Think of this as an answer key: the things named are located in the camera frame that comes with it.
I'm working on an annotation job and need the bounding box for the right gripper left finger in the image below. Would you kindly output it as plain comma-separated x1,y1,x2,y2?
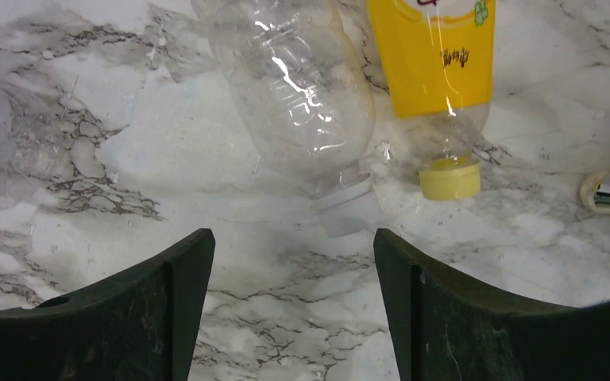
0,229,215,380

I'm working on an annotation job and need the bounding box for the plain clear plastic bottle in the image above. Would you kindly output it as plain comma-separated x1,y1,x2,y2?
192,1,380,237

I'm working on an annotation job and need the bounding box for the yellow plastic bottle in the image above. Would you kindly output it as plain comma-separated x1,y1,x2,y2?
367,0,496,201

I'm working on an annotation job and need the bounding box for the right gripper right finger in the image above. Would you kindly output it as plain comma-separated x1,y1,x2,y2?
373,229,610,380

